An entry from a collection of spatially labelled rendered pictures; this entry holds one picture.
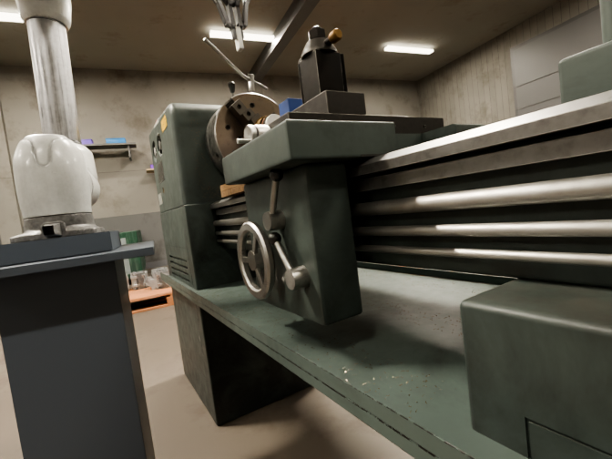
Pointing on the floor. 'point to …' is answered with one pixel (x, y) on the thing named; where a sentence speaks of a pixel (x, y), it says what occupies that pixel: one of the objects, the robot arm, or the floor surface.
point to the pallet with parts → (149, 289)
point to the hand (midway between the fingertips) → (238, 39)
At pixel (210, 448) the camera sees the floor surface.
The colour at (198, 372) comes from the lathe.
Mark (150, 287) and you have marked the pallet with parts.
